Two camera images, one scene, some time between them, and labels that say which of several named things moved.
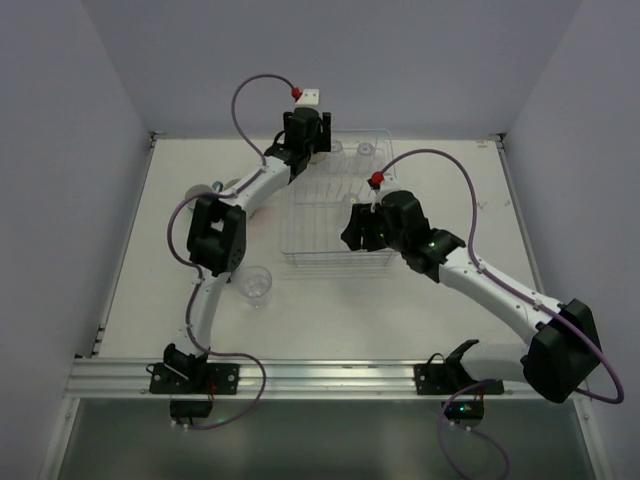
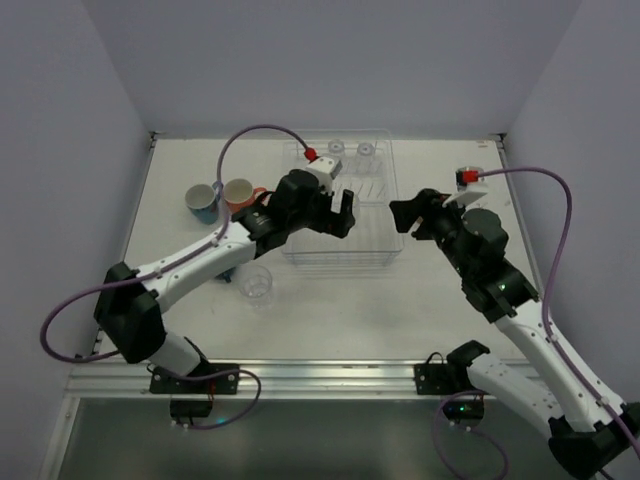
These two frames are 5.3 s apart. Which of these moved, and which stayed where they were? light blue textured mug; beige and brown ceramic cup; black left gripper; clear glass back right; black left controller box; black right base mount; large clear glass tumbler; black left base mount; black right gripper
Moved: black left gripper; black right gripper; beige and brown ceramic cup
Stayed: clear glass back right; large clear glass tumbler; black right base mount; light blue textured mug; black left controller box; black left base mount
